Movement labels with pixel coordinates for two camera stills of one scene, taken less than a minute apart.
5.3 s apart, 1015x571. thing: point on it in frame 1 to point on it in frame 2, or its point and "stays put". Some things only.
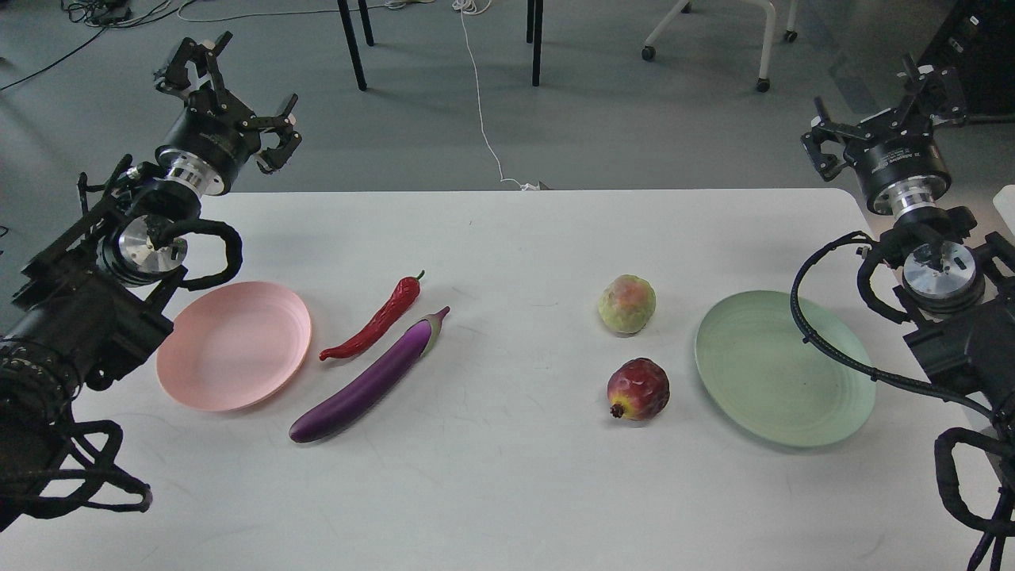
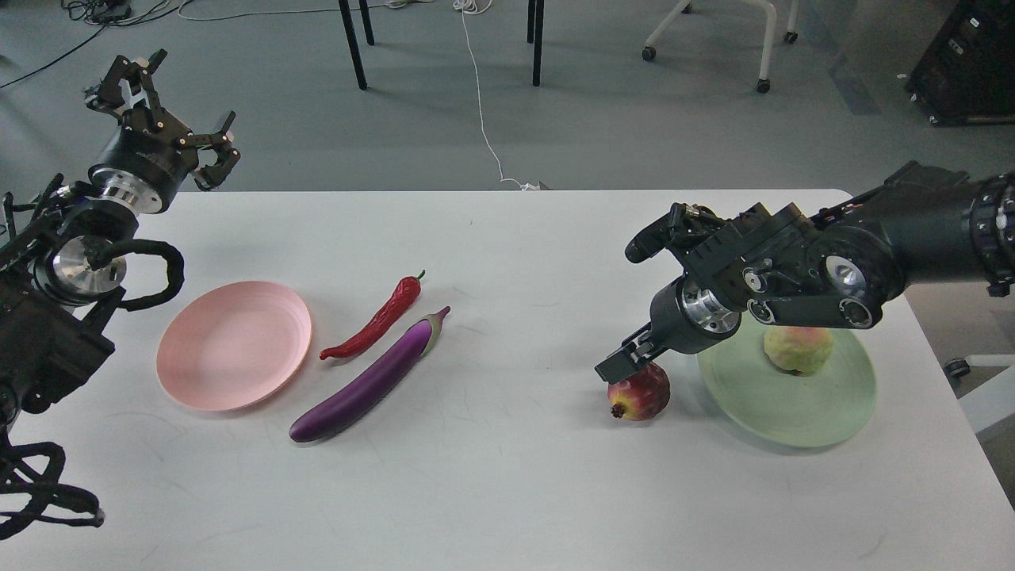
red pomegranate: (638, 389) stays put
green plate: (773, 378) stays put
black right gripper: (899, 166) to (682, 319)
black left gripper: (216, 136) to (149, 160)
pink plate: (233, 346) stays put
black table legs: (534, 22) stays put
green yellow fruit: (627, 303) to (802, 350)
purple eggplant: (373, 385) stays put
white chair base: (763, 84) stays put
